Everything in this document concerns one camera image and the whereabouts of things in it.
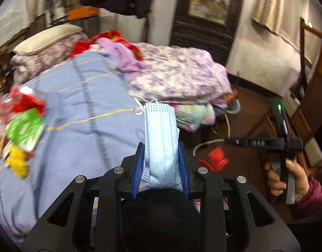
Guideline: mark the blue bed sheet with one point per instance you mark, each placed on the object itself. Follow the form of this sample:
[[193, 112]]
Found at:
[[90, 127]]

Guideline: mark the red patterned blanket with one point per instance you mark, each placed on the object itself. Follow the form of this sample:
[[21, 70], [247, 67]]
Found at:
[[111, 38]]

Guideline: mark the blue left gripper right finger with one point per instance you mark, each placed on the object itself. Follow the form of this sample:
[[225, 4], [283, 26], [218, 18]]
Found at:
[[183, 172]]

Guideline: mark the red plastic trash basket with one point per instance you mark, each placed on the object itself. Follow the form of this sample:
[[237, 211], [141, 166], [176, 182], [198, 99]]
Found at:
[[216, 160]]

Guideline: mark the pink floral folded quilt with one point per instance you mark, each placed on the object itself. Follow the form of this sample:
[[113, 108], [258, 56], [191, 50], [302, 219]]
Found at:
[[26, 67]]

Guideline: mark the purple floral quilt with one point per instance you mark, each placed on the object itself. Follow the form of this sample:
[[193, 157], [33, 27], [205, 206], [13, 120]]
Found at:
[[178, 75]]

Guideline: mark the striped curtain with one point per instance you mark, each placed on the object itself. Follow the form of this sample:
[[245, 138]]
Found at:
[[269, 14]]

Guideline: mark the framed landscape painting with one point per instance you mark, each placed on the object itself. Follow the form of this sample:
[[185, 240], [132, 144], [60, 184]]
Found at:
[[207, 25]]

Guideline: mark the cream pillow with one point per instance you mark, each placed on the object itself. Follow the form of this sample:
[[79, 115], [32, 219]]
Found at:
[[46, 38]]

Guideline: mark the lilac cloth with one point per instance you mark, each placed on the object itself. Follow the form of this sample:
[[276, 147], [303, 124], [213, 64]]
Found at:
[[127, 62]]

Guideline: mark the pastel tie-dye blanket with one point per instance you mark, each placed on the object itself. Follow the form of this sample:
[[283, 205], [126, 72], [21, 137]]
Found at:
[[191, 117]]

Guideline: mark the green tissue pack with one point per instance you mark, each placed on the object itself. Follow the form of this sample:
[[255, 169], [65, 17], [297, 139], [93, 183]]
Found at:
[[25, 129]]

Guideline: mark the red snack bag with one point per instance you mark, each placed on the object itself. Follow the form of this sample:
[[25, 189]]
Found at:
[[19, 100]]

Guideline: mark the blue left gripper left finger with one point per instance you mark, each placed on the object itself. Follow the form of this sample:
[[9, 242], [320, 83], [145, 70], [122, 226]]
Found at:
[[138, 170]]

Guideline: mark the right hand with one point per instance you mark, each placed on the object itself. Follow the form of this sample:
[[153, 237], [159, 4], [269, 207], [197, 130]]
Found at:
[[301, 180]]

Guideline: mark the light blue face mask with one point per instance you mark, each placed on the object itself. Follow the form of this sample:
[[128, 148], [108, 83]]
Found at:
[[161, 154]]

